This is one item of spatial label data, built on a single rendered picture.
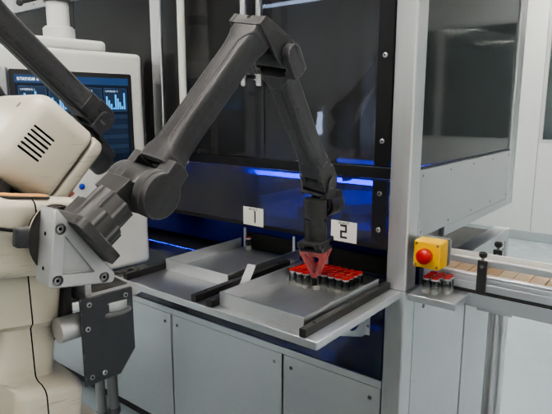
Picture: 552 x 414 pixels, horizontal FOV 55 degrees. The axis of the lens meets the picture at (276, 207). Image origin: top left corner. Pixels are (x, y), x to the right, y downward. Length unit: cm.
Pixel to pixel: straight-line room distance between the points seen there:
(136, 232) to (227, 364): 58
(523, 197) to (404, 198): 471
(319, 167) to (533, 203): 495
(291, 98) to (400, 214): 49
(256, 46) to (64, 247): 48
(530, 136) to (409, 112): 467
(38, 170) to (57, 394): 39
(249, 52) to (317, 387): 111
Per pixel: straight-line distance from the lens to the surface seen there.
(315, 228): 131
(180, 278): 157
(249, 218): 173
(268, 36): 100
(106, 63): 190
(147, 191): 83
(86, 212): 81
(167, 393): 232
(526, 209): 610
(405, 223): 142
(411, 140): 139
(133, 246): 199
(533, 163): 603
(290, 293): 142
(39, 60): 121
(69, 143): 94
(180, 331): 212
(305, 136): 117
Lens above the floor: 137
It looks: 11 degrees down
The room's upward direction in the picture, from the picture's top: straight up
